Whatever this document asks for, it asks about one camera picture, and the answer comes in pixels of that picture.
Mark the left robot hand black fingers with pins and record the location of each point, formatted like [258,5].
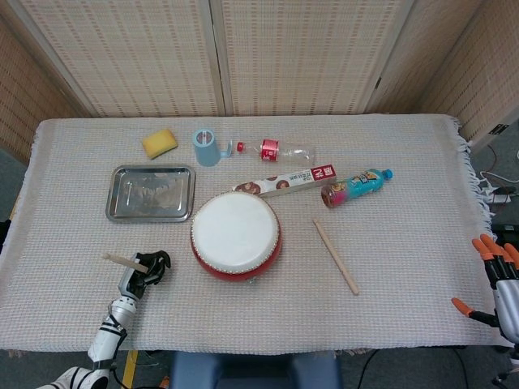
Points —
[153,272]

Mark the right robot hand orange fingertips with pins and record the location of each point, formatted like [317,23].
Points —
[507,291]

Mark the wooden drumstick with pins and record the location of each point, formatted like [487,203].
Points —
[334,255]
[121,260]

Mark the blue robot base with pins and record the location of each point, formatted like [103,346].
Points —
[243,370]

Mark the rectangular stainless steel tray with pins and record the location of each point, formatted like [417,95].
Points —
[150,194]

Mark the red drum with white skin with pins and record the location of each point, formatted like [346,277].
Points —
[235,231]

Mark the beige woven tablecloth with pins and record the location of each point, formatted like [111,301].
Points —
[405,263]

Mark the yellow cleaning sponge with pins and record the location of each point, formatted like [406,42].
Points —
[160,142]

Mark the light blue plastic mug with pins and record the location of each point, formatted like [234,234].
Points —
[204,152]

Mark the cling film box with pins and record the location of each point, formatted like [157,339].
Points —
[292,178]

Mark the empty clear cola bottle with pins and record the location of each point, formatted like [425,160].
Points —
[269,150]

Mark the colourful blue-capped drink bottle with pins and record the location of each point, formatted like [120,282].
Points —
[357,188]

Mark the woven bamboo folding screen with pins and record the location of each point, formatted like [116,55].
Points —
[304,52]

